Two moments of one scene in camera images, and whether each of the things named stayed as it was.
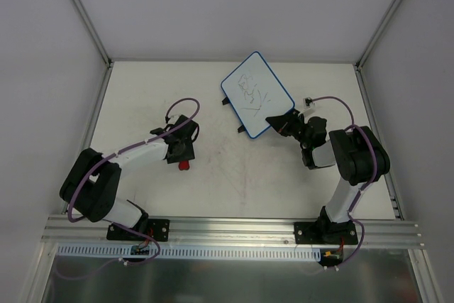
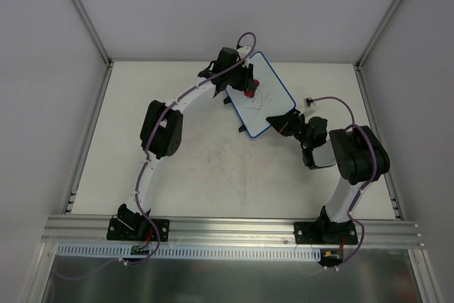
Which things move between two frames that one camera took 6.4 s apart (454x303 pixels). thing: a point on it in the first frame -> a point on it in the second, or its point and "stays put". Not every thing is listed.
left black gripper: x=186 y=155 -> x=240 y=81
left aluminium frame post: x=84 y=13 stays put
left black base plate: x=157 y=229 stays put
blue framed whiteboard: x=255 y=93 stays put
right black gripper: x=291 y=124 stays put
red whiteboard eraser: x=184 y=165 -> x=251 y=93
